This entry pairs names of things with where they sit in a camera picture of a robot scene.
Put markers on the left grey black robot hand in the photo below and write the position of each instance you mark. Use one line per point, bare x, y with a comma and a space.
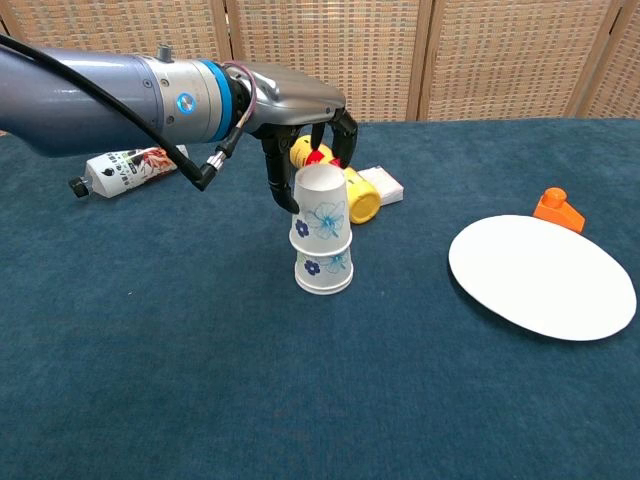
295, 97

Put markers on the paper cup large blue flower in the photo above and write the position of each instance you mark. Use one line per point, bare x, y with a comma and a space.
320, 210

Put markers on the paper cup green fern print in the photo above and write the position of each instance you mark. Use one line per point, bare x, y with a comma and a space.
325, 267

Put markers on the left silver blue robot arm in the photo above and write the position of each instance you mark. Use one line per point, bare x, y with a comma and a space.
115, 85

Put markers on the white paper cup floral print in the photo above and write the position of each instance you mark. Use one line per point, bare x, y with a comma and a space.
322, 292

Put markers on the white paper plate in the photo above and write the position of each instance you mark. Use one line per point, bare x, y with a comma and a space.
550, 275

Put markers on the yellow bottle red label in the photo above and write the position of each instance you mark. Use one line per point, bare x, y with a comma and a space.
365, 200

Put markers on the pink white tissue pack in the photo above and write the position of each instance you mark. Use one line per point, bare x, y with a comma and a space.
387, 187

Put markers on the white floral bottle black cap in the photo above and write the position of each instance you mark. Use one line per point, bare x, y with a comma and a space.
117, 175

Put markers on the orange plastic block with knob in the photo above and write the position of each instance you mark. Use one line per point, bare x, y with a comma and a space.
560, 212

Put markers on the blue velvet tablecloth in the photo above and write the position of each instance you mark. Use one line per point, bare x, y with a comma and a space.
200, 375

